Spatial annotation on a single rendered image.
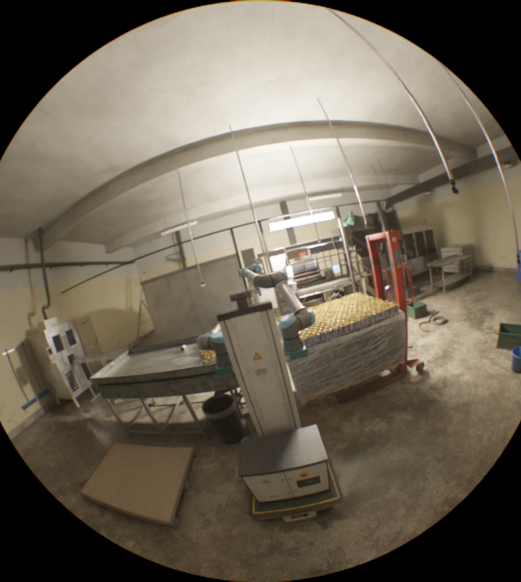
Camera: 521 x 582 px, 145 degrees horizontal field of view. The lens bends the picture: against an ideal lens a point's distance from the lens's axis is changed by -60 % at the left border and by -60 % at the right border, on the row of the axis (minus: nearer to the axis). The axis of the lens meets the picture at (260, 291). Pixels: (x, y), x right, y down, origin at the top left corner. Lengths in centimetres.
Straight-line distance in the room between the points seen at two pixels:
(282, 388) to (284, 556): 150
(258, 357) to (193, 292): 370
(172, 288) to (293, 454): 439
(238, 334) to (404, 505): 201
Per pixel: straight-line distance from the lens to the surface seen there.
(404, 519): 213
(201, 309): 487
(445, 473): 237
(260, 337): 126
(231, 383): 229
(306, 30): 336
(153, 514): 248
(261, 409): 156
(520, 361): 359
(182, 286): 493
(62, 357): 580
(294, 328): 140
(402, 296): 279
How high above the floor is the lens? 201
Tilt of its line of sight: 7 degrees down
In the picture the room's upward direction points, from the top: 14 degrees counter-clockwise
